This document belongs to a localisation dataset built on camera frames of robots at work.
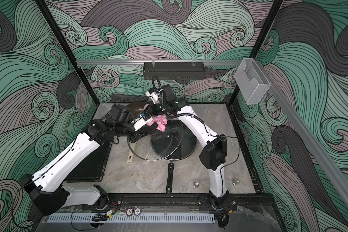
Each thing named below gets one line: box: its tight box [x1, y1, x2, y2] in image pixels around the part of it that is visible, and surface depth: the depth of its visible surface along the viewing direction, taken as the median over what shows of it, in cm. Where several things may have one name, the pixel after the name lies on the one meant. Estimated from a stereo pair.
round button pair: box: [125, 206, 142, 217], surface depth 72 cm
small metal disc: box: [231, 177, 241, 186], surface depth 79 cm
